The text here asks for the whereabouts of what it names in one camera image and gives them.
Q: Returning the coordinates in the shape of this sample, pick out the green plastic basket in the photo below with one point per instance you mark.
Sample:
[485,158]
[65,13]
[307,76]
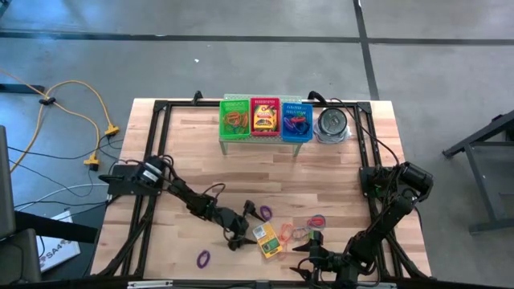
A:
[225,105]

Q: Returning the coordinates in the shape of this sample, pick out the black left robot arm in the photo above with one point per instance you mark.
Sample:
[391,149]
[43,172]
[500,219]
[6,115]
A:
[192,200]

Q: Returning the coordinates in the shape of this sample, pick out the yellow green crayon box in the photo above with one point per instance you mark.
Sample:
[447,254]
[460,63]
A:
[265,120]

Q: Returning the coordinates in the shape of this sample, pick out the black frame clamp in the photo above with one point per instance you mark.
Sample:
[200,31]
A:
[317,96]
[197,96]

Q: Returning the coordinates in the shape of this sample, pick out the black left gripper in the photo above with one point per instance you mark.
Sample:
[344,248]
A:
[237,226]

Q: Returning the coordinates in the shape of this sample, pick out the silver metal bracket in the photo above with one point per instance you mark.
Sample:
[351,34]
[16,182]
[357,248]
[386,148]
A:
[150,284]
[381,286]

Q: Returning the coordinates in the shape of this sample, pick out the white cardboard box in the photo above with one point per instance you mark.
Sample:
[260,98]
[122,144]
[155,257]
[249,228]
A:
[60,253]

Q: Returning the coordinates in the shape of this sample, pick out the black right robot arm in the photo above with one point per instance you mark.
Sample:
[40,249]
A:
[385,225]

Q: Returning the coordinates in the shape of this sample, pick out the black beam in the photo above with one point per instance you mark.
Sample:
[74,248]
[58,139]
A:
[56,226]

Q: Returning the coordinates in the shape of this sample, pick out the black floor bar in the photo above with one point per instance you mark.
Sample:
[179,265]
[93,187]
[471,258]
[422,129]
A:
[22,88]

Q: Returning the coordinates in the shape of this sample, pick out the pale green metal shelf riser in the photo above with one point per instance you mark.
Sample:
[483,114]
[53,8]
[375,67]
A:
[261,140]

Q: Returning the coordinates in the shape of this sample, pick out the dark grey cabinet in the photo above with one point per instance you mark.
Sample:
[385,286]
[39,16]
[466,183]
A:
[7,180]

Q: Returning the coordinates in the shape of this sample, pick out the red plastic basket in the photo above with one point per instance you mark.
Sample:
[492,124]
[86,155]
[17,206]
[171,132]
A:
[265,100]

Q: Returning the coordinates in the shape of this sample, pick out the blue plastic basket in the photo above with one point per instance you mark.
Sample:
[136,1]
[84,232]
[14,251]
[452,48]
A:
[297,107]

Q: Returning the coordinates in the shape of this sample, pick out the black metal table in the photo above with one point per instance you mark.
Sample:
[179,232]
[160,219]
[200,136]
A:
[482,184]

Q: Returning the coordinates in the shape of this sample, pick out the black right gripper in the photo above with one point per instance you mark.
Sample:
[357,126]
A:
[329,269]

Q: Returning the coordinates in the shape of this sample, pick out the crayon box showing barcode side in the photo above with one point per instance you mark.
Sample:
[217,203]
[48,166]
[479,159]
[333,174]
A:
[269,241]

